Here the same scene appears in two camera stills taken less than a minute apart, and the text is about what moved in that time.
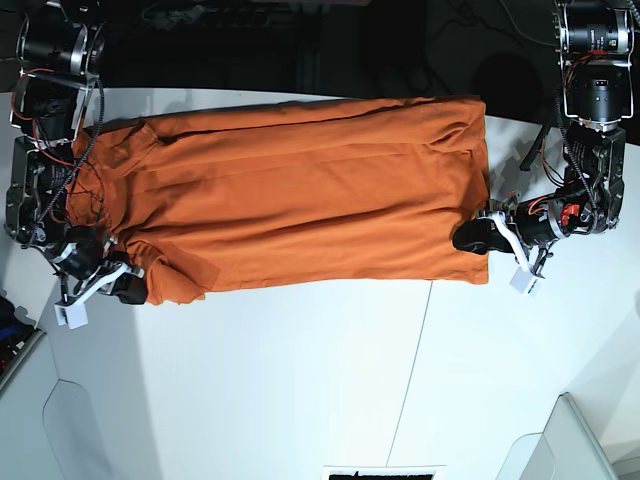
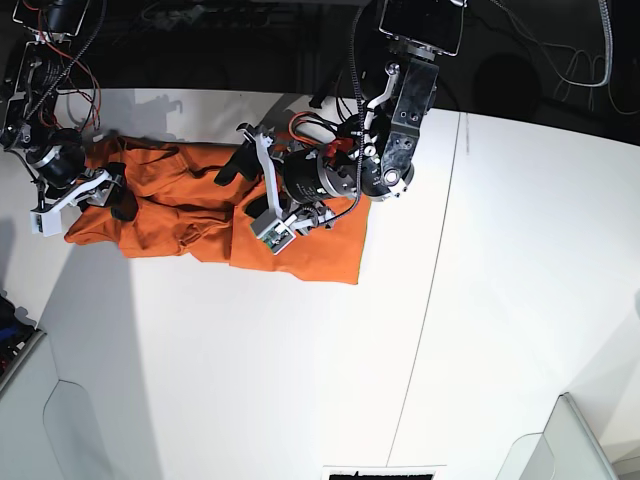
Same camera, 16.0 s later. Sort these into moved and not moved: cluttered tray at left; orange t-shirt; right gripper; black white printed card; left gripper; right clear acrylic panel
Moved: left gripper; right gripper; orange t-shirt
Not moved: cluttered tray at left; right clear acrylic panel; black white printed card
